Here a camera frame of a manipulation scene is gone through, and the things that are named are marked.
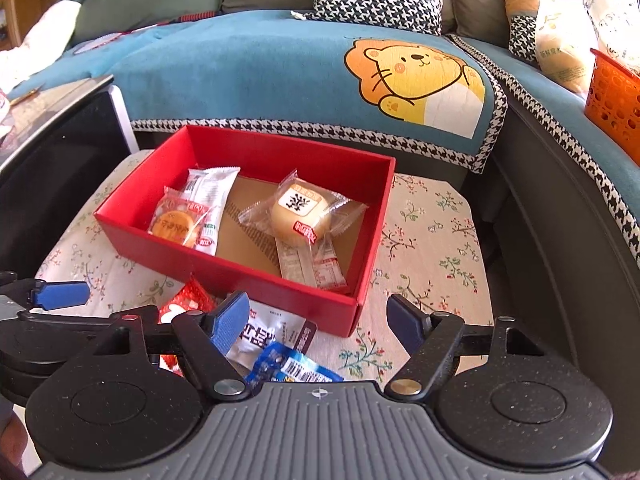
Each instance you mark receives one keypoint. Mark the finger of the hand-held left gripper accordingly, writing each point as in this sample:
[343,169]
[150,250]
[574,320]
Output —
[65,321]
[60,294]

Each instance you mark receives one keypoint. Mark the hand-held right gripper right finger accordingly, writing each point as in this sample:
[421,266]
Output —
[405,322]

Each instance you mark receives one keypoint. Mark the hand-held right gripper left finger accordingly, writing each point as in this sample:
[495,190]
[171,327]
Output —
[230,320]

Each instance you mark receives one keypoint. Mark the white packet with black print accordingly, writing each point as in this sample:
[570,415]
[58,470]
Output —
[270,325]

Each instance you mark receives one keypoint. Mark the red cardboard box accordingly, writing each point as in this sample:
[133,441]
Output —
[290,302]

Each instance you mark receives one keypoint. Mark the light blue snack packet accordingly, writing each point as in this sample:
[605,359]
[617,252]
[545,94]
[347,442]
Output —
[295,365]

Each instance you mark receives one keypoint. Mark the long white red snack packet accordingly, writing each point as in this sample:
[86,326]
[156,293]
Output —
[320,267]

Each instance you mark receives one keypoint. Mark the clear packet with orange mooncake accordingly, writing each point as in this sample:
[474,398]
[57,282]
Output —
[175,222]

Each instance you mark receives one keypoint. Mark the white biscuit bar packet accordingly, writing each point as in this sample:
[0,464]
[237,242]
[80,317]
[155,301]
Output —
[212,195]

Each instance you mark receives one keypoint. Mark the clear packet with yellow pastry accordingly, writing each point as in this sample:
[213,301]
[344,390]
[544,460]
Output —
[300,210]

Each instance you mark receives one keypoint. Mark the floral tablecloth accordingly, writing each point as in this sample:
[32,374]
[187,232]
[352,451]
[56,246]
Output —
[430,260]

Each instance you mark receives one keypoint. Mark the black glossy side table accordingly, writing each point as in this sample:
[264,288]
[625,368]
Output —
[60,160]

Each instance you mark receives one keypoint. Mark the blue houndstooth trim sofa cover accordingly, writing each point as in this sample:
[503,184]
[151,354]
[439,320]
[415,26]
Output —
[550,110]

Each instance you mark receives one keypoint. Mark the white garment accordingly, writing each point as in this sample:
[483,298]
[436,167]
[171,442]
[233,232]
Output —
[47,30]

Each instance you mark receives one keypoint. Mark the orange plastic basket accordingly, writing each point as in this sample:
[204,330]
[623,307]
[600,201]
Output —
[612,100]

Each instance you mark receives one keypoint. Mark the white paper scrap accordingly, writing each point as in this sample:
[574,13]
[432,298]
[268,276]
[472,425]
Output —
[300,14]

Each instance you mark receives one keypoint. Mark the white plastic bag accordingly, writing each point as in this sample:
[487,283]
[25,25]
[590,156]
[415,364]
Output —
[565,45]

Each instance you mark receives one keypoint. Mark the small yellow houndstooth cushion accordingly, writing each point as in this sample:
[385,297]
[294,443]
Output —
[520,2]

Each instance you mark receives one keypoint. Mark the white printed bag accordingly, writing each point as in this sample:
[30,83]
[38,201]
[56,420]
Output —
[615,20]

